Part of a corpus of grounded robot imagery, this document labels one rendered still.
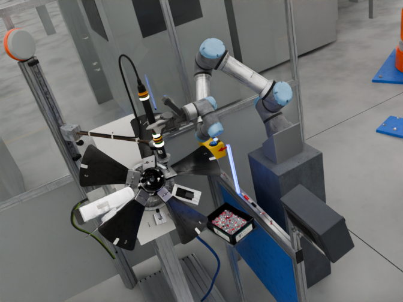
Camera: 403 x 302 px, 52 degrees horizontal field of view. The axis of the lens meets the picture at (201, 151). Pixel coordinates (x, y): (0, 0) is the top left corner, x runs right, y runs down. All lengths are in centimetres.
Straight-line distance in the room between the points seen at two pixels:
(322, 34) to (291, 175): 433
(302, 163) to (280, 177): 15
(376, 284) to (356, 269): 16
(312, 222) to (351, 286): 142
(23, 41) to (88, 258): 160
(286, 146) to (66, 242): 165
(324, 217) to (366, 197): 201
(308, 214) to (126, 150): 113
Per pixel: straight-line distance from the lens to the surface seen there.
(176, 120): 195
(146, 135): 213
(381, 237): 327
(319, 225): 158
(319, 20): 633
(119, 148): 233
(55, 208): 288
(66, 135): 241
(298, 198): 169
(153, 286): 310
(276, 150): 225
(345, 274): 303
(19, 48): 231
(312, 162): 233
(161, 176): 203
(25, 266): 311
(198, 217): 212
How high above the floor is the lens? 234
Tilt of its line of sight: 32 degrees down
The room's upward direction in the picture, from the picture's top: 15 degrees counter-clockwise
